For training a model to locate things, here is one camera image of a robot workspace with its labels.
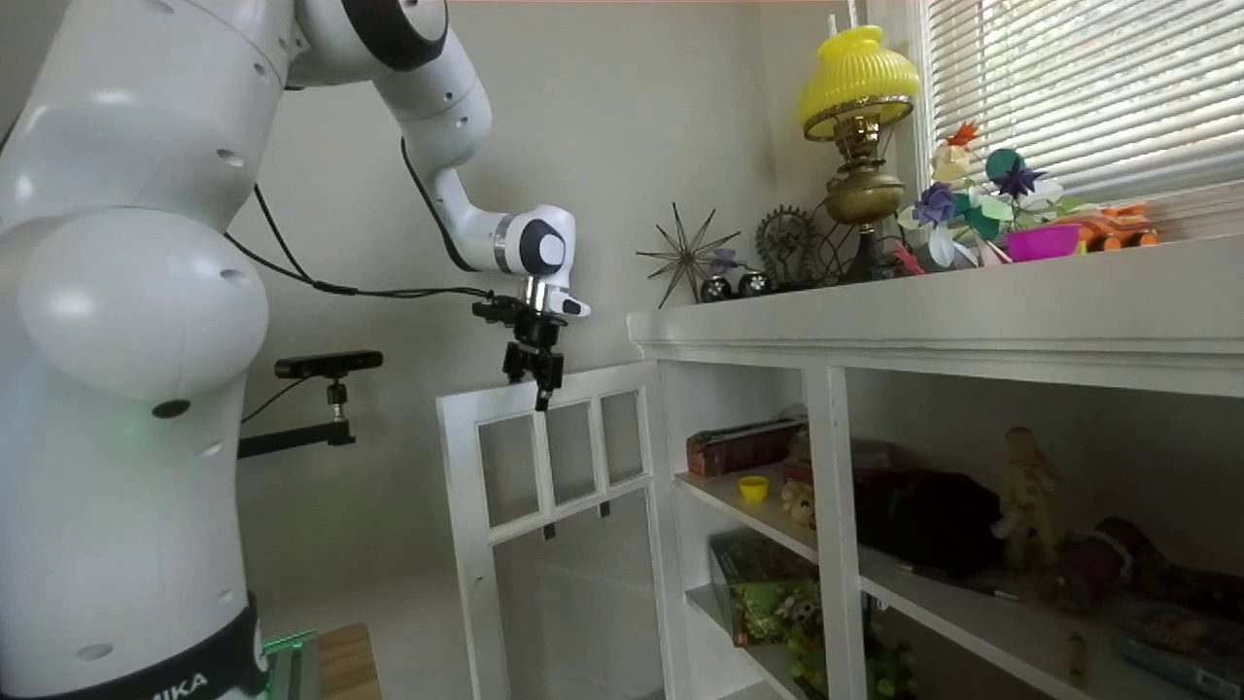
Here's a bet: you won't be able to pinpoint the reddish brown box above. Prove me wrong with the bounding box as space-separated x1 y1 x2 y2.
683 413 811 483

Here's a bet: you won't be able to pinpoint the teal flat item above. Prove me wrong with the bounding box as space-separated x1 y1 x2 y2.
1106 632 1241 700

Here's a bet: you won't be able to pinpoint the yellowish small figure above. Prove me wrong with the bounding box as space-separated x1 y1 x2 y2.
773 459 825 532

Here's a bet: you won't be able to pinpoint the white built-in cabinet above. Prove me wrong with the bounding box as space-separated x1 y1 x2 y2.
622 230 1244 700

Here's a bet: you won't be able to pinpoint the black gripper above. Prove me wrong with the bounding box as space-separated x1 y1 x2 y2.
502 314 570 417

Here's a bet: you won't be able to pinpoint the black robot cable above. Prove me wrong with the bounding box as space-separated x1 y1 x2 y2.
223 133 502 306

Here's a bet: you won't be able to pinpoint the pink bowl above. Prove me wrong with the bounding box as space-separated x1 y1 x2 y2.
1000 218 1087 268

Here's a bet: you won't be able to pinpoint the tiny tan figure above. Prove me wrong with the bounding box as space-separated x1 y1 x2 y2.
1058 625 1091 691

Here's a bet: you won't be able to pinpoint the grey spiky star ornament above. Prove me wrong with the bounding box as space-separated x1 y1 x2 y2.
632 199 747 313

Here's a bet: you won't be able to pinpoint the yellow standing figurine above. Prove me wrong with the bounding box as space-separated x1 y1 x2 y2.
990 419 1069 575

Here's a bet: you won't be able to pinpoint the black bar camera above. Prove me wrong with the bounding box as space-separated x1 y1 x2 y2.
271 347 388 387

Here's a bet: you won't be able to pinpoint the purple paper flower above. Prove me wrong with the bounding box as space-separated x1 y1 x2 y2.
908 179 965 235

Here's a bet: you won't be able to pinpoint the dark brown item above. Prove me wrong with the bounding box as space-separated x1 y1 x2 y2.
1052 513 1244 620

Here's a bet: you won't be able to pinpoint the green translucent item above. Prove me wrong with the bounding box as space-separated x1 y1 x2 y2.
261 625 318 700

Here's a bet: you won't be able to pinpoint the wooden board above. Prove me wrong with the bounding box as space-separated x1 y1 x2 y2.
313 620 386 700

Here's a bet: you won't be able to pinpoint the small yellow item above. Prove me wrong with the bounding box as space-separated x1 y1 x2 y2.
732 472 779 513

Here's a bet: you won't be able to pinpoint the white glass-paned cabinet door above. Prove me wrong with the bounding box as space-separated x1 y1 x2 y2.
430 361 657 700

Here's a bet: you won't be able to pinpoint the yellow shade brass oil lamp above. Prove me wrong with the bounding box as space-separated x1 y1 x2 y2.
793 0 926 235

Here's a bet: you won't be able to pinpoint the orange white paper flower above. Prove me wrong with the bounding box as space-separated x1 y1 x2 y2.
930 122 988 190

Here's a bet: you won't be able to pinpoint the orange plastic toy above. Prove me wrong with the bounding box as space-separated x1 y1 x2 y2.
1064 203 1166 258

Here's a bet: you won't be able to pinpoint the teal paper flower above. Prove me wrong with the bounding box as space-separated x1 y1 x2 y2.
982 144 1064 211

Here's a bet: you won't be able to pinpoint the black bag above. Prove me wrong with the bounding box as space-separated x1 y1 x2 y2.
851 441 1009 575

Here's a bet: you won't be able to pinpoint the round wire ornament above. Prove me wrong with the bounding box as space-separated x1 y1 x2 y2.
751 203 838 292

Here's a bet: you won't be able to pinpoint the green leafy item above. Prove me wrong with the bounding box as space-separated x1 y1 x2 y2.
864 637 921 700

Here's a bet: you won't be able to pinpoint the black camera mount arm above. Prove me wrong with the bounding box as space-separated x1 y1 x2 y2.
234 379 360 462

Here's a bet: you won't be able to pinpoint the white window blinds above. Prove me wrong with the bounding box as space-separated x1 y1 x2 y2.
913 0 1244 211

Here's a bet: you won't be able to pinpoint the small dark toy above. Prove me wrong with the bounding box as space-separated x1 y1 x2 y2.
696 248 779 306

